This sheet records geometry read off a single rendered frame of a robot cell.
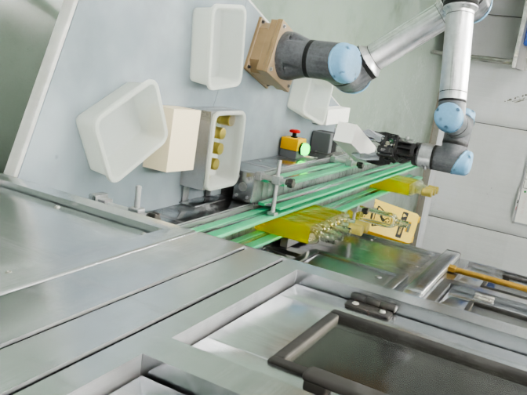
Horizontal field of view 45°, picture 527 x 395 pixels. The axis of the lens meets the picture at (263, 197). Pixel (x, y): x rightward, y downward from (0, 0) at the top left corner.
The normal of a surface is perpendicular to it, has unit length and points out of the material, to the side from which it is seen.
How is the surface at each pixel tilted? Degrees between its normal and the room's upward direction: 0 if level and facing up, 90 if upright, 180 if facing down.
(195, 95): 0
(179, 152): 0
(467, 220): 90
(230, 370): 90
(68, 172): 0
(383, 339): 90
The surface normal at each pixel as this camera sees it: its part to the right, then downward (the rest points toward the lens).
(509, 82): -0.48, 0.14
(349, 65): 0.79, 0.21
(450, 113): -0.46, -0.08
